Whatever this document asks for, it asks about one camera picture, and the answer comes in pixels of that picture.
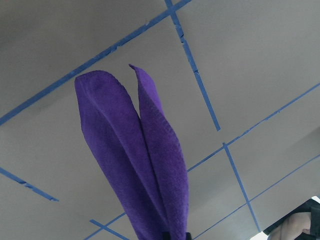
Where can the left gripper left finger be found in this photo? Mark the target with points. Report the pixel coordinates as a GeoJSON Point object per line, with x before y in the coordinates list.
{"type": "Point", "coordinates": [166, 236]}

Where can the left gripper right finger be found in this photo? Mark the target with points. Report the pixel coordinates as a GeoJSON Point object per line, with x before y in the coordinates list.
{"type": "Point", "coordinates": [188, 236]}

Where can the purple towel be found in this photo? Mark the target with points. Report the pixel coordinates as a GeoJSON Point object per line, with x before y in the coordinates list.
{"type": "Point", "coordinates": [137, 150]}

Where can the person in black shirt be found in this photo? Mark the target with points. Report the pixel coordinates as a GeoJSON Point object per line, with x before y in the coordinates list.
{"type": "Point", "coordinates": [302, 223]}

